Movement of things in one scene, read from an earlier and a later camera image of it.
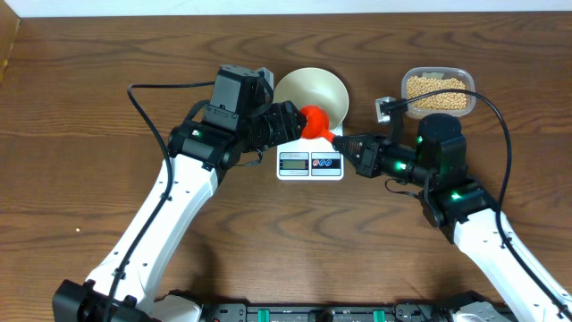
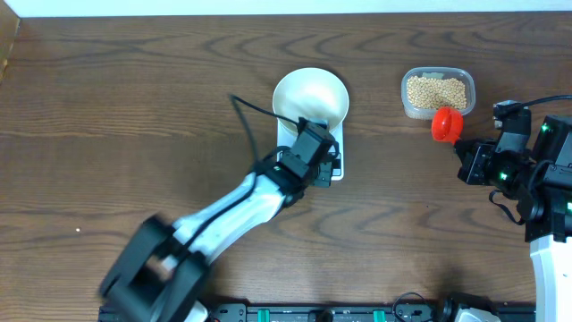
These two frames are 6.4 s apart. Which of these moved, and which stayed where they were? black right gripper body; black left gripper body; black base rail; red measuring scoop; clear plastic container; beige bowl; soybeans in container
Moved: red measuring scoop; black left gripper body; black right gripper body
Stayed: black base rail; clear plastic container; beige bowl; soybeans in container
